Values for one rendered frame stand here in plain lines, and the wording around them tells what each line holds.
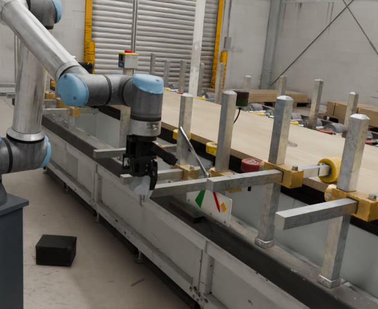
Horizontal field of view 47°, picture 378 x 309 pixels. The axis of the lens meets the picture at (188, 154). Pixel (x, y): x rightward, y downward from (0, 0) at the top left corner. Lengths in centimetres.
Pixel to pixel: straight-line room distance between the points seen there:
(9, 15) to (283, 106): 92
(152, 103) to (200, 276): 112
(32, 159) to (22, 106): 23
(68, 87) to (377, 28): 905
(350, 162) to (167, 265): 142
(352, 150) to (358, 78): 899
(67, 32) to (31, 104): 763
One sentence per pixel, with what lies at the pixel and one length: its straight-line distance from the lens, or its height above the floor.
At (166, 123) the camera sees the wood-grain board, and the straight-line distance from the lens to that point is 216.
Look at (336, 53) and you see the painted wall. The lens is 1056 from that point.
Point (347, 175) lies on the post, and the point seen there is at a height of 101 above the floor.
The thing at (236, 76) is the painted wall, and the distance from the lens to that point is 1147.
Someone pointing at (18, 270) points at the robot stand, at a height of 29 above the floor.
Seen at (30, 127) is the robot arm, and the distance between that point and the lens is 187.
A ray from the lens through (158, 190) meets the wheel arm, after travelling 135.
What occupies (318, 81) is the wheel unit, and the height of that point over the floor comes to 114.
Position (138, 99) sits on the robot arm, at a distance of 123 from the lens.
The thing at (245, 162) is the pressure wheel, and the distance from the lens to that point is 155.
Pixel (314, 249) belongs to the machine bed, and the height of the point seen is 66.
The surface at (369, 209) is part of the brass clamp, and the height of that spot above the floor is 95.
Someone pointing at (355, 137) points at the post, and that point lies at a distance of 115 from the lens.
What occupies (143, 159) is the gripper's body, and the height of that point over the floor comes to 96.
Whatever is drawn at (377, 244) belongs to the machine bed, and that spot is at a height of 78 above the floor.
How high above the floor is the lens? 130
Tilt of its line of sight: 15 degrees down
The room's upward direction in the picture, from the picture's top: 5 degrees clockwise
